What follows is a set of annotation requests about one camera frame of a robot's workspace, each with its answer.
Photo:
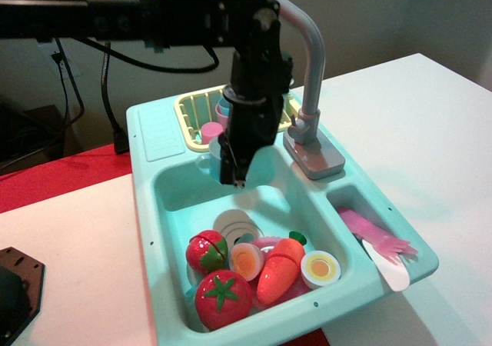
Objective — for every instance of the light blue toy cup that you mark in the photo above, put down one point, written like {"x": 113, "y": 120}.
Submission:
{"x": 209, "y": 164}

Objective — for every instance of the toy carrot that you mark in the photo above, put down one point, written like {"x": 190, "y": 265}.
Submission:
{"x": 281, "y": 268}

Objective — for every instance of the white toy knife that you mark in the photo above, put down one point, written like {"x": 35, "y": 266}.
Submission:
{"x": 393, "y": 271}

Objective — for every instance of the teal toy sink unit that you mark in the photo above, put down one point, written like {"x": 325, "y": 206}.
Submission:
{"x": 175, "y": 201}

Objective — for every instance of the toy egg half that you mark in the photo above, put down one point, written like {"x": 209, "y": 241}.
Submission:
{"x": 247, "y": 260}
{"x": 319, "y": 269}

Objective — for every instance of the yellow dish rack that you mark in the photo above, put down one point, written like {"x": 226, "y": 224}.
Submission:
{"x": 197, "y": 108}

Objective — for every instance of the pink upside-down cup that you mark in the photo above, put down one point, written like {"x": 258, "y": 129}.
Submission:
{"x": 209, "y": 131}

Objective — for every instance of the grey toy faucet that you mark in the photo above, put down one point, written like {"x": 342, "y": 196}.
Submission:
{"x": 307, "y": 145}

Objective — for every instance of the purple cup in rack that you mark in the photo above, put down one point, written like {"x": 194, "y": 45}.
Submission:
{"x": 222, "y": 119}

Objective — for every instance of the red cloth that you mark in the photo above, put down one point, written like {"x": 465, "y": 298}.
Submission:
{"x": 54, "y": 178}

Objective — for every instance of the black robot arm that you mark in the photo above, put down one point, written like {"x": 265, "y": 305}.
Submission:
{"x": 260, "y": 73}

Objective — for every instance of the blue cup in rack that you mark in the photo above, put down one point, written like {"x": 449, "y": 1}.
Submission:
{"x": 224, "y": 106}

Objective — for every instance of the pink toy fork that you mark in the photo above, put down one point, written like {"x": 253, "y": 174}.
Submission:
{"x": 383, "y": 242}

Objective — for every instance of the right toy egg half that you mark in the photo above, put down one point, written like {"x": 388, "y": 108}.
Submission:
{"x": 319, "y": 269}

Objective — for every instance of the left toy egg half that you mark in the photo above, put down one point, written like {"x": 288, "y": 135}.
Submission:
{"x": 247, "y": 260}

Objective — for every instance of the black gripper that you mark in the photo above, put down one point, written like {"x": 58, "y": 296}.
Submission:
{"x": 252, "y": 125}

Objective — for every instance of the toy strawberry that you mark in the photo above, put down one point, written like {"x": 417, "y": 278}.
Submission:
{"x": 207, "y": 251}

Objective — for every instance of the white wall outlet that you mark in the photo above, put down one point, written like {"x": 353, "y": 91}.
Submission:
{"x": 53, "y": 56}

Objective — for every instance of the toy tomato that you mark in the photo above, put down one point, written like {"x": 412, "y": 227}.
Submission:
{"x": 222, "y": 298}

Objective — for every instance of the dark box on floor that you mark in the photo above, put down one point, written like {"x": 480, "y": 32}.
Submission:
{"x": 34, "y": 137}

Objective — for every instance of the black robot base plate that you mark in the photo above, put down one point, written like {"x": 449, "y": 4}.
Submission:
{"x": 22, "y": 279}

